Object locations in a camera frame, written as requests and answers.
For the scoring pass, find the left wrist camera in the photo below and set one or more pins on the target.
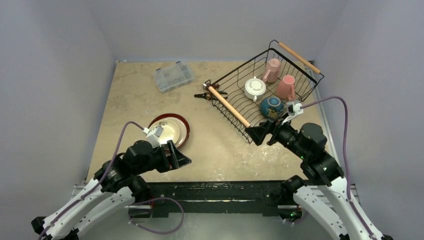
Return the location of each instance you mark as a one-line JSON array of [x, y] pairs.
[[153, 135]]

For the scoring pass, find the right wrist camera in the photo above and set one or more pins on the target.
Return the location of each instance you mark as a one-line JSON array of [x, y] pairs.
[[294, 109]]

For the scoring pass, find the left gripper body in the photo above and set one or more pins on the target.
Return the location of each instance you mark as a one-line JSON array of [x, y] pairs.
[[158, 160]]

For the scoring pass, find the clear plastic organizer box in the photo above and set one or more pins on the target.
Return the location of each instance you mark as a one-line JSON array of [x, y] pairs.
[[173, 76]]

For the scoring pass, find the light pink faceted mug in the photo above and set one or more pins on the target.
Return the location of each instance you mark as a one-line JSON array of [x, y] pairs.
[[272, 70]]

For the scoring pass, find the red black lacquer plate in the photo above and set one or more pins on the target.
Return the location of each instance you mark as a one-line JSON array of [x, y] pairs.
[[178, 116]]

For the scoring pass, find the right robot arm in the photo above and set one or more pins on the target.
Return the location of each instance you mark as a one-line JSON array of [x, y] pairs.
[[326, 194]]

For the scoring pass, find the brown bowl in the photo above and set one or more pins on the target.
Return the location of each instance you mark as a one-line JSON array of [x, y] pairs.
[[271, 107]]

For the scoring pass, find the black wire dish rack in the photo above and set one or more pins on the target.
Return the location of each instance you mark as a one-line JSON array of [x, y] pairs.
[[233, 83]]

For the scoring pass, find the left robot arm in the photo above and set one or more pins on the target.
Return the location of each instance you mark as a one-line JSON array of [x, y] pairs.
[[117, 183]]

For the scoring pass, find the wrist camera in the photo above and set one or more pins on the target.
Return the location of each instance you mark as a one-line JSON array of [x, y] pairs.
[[153, 135], [294, 109]]

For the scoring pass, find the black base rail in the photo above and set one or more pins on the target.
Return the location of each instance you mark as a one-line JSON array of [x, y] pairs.
[[270, 198]]

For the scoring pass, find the salmon pink mug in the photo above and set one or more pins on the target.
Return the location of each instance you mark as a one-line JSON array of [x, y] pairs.
[[286, 88]]

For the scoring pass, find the beige round plate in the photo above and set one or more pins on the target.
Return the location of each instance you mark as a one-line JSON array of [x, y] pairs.
[[173, 129]]

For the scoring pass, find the white two-handled soup cup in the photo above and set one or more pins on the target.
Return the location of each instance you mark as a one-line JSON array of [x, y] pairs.
[[254, 89]]

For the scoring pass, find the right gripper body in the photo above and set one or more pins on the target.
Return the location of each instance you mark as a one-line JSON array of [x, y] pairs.
[[270, 132]]

